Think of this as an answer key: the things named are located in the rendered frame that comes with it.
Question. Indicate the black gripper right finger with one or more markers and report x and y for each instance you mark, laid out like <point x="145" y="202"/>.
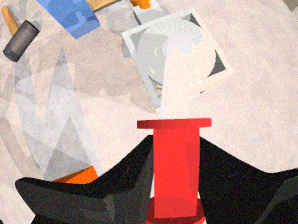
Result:
<point x="234" y="192"/>

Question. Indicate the mallet with dark grey head and orange handle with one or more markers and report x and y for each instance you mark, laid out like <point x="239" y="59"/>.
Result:
<point x="21" y="36"/>

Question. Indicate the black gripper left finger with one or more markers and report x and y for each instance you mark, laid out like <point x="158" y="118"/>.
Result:
<point x="119" y="196"/>

